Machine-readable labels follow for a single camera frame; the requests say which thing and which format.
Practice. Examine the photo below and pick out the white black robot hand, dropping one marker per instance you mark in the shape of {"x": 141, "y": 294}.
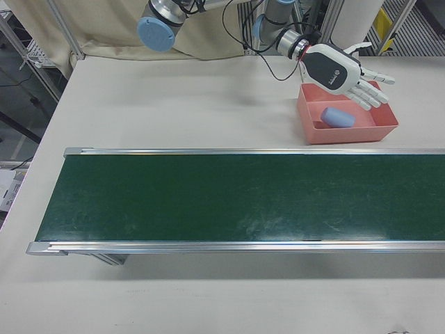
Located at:
{"x": 327, "y": 69}

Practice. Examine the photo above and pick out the light blue plastic cup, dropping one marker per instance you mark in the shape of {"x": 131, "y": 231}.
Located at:
{"x": 337, "y": 118}

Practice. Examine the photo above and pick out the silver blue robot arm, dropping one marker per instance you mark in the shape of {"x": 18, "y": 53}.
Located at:
{"x": 156, "y": 31}

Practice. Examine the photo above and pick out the pink plastic box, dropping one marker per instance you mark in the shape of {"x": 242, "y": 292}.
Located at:
{"x": 347, "y": 135}

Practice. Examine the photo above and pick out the white cardboard box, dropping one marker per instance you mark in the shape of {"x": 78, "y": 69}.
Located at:
{"x": 7, "y": 191}

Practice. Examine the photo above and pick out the green conveyor belt aluminium rails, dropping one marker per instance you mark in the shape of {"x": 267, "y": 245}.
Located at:
{"x": 313, "y": 202}

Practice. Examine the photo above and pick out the beige curtain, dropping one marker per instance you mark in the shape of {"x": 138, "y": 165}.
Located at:
{"x": 97, "y": 21}

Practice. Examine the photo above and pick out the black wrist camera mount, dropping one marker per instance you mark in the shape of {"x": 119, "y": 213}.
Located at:
{"x": 314, "y": 35}

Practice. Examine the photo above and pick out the white pedestal column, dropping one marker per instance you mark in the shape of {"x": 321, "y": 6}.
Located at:
{"x": 351, "y": 21}

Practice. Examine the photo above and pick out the slatted aluminium frame panel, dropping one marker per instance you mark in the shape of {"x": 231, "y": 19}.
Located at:
{"x": 245, "y": 14}

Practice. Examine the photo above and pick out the aluminium curtain frame post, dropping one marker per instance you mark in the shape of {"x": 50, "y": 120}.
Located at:
{"x": 66, "y": 31}

